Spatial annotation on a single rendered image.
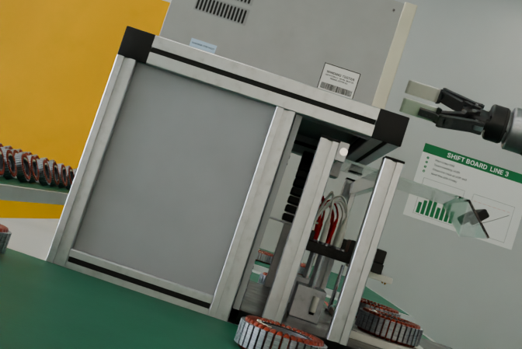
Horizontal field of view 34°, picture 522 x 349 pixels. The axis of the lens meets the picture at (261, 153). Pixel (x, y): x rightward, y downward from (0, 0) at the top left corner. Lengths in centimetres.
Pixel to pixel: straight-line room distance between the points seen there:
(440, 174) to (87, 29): 315
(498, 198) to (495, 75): 99
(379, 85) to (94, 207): 50
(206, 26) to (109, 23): 375
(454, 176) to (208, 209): 576
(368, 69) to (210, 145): 31
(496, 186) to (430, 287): 96
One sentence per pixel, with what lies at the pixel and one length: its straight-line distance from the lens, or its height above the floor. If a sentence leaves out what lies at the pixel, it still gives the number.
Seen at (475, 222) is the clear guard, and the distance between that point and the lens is 169.
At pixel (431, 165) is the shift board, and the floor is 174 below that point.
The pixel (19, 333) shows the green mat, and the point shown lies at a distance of 76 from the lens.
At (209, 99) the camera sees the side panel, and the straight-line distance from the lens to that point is 127.
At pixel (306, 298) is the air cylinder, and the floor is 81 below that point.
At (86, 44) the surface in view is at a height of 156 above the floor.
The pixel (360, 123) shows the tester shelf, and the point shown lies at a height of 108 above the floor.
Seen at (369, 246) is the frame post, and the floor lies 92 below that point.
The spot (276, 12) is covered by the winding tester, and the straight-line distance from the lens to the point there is 142.
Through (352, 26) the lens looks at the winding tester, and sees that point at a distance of 142.
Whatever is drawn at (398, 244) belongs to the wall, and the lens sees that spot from 686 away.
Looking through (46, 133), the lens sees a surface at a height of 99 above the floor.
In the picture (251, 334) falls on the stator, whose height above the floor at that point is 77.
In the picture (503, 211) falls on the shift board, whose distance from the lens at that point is 703.
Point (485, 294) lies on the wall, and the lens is 702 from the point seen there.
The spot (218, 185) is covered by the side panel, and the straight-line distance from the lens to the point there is 126.
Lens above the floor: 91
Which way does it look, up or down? 4 degrees up
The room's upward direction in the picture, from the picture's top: 18 degrees clockwise
